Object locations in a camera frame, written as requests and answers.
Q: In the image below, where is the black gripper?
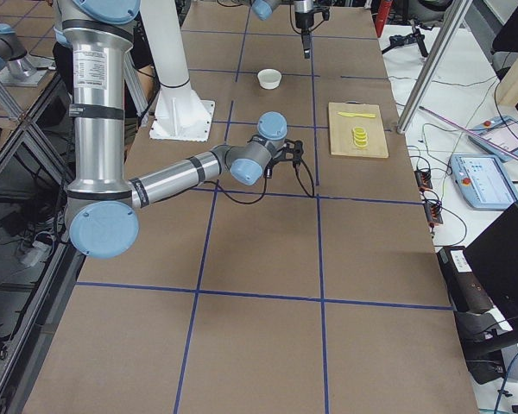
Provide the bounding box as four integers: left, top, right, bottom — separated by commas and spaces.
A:
294, 12, 314, 59

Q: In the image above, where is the white ceramic bowl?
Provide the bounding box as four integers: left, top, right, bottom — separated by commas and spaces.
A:
257, 68, 282, 90

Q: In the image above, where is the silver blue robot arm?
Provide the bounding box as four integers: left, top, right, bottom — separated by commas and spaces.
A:
55, 1, 287, 259
217, 0, 330, 60

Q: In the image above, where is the black box with label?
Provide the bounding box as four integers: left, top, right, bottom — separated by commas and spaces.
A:
437, 246, 493, 315

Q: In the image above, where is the red cylinder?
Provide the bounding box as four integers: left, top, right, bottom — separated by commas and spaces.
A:
375, 0, 393, 38

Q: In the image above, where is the yellow plastic knife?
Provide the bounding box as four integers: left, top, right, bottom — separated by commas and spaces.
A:
337, 111, 376, 119

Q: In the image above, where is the wooden cutting board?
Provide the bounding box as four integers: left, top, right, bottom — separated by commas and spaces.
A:
328, 102, 389, 159

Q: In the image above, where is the black tripod clamp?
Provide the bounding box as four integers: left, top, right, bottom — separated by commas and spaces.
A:
382, 20, 433, 58

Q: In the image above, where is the orange circuit board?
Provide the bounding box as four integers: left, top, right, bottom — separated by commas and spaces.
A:
414, 169, 433, 191
423, 199, 443, 228

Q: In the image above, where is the teach pendant with red button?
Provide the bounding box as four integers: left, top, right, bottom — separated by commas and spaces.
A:
450, 154, 518, 210

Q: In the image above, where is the long grabber stick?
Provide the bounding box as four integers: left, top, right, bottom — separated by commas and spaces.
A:
419, 106, 518, 184

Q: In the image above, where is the black monitor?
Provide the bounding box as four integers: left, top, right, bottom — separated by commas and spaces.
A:
464, 203, 518, 317

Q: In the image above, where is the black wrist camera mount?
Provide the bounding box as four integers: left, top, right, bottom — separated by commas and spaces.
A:
264, 139, 304, 179

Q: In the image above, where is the aluminium frame post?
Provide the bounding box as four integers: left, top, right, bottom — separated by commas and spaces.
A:
396, 0, 472, 134

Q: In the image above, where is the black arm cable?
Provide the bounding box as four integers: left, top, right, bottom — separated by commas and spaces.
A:
189, 150, 319, 204

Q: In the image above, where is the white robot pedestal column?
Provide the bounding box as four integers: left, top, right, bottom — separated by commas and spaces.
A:
140, 0, 215, 142

